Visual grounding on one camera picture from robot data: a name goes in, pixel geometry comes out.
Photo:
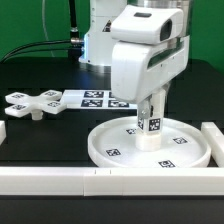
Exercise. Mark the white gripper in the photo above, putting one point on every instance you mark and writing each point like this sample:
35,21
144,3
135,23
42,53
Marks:
133,80

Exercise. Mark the white round table top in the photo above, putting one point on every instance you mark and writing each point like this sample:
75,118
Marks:
171,144

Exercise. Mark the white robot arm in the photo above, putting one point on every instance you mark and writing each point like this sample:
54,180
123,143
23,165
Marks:
98,43

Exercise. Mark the white right fence bar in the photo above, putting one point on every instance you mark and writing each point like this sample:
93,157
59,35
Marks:
215,139

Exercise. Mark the white fence bar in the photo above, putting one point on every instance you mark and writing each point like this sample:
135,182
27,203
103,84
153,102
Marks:
2,131
111,181
215,139

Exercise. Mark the white marker tag sheet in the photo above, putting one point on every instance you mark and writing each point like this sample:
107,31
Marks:
93,99

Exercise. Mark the white cross-shaped table base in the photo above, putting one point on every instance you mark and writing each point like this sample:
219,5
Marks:
22,104

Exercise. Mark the white left fence bar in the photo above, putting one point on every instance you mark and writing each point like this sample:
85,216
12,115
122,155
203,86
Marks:
2,131

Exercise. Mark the white front fence bar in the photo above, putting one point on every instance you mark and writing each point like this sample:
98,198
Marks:
111,181

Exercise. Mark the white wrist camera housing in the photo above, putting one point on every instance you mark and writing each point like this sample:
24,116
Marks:
147,25

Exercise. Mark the black vertical cable connector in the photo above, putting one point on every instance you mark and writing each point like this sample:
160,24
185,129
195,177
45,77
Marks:
74,32

